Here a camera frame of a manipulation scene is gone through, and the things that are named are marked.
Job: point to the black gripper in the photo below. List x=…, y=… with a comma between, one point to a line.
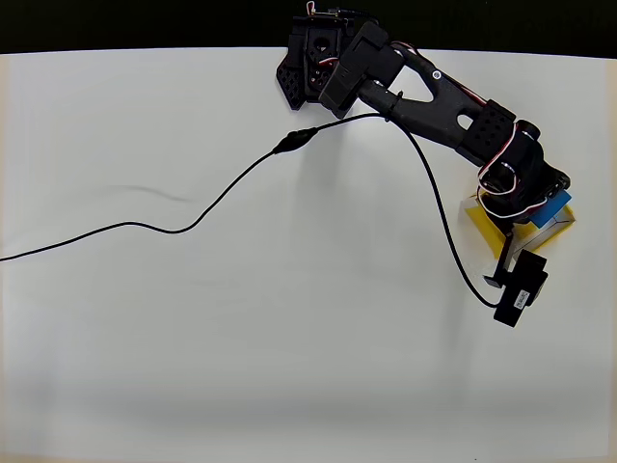
x=544, y=208

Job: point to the blue block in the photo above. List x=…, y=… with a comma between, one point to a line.
x=549, y=212

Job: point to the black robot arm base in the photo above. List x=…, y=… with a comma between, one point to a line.
x=308, y=62

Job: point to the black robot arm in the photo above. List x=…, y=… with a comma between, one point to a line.
x=434, y=106

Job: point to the yellow cardboard box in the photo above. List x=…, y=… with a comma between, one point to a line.
x=487, y=226

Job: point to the black webcam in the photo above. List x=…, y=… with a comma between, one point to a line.
x=523, y=289

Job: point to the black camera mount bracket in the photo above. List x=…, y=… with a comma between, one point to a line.
x=503, y=260

